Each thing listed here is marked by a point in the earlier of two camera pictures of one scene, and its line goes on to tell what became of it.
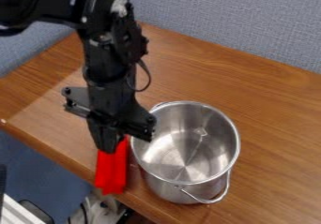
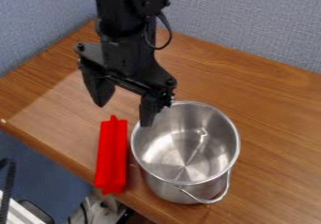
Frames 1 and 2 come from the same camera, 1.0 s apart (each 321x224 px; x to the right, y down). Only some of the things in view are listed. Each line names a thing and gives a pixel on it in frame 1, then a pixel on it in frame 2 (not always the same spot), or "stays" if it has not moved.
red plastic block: (111, 168) stays
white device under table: (97, 210) stays
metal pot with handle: (185, 161) stays
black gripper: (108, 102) to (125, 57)
